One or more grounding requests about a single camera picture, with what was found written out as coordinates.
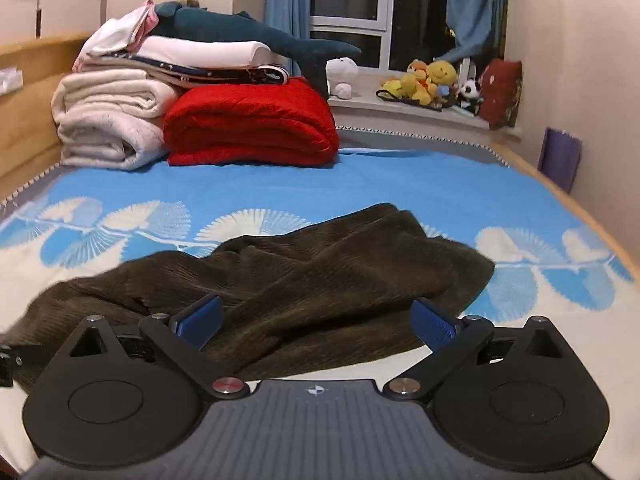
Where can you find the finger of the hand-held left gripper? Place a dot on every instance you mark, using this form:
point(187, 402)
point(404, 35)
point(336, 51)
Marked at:
point(9, 366)

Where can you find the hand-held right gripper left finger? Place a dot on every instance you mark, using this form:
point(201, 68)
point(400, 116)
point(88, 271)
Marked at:
point(200, 317)

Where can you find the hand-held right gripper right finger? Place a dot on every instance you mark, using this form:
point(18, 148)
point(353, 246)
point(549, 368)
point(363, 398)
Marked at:
point(430, 322)

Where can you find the blue white patterned bed sheet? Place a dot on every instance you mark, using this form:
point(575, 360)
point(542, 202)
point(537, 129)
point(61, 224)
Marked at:
point(350, 185)

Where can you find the grey trimmed bed mat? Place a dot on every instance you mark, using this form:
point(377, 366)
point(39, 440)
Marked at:
point(425, 141)

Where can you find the red folded blanket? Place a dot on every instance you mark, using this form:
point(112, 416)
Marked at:
point(250, 120)

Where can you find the purple bag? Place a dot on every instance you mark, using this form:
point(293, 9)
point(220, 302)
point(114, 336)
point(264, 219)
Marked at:
point(560, 157)

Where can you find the white window sill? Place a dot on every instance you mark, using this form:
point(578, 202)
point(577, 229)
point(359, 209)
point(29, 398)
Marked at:
point(400, 112)

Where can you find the cream folded blanket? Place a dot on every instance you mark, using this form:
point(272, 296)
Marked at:
point(100, 110)

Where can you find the panda plush toy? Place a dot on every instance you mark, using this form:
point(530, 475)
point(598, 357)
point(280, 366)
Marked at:
point(470, 92)

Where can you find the yellow orange plush toy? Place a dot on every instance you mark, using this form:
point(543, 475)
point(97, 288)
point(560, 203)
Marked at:
point(405, 87)

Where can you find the red cushion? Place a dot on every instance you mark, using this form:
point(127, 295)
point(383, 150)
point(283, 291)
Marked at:
point(500, 92)

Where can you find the wooden headboard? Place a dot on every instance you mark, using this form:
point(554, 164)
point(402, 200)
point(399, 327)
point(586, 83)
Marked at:
point(30, 125)

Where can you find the yellow round plush toy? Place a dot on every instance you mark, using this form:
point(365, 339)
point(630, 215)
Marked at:
point(442, 72)

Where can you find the white folded quilt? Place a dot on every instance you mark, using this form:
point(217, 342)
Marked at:
point(200, 52)

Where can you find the white plush toy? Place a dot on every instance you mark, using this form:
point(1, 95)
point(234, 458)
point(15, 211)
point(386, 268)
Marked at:
point(342, 70)

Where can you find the small white box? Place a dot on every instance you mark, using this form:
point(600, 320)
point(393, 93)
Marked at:
point(10, 80)

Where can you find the blue shark plush toy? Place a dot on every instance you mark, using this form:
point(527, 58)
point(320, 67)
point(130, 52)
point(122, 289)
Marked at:
point(225, 27)

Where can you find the white pink folded garment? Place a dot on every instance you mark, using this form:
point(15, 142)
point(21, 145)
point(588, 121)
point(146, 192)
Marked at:
point(120, 30)

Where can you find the white framed window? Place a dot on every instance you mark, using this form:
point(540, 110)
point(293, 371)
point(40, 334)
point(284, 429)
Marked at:
point(385, 10)

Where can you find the blue curtain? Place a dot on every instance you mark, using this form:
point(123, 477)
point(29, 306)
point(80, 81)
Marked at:
point(475, 5)
point(287, 5)

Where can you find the wooden bed frame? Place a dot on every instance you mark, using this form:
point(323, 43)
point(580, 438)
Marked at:
point(575, 200)

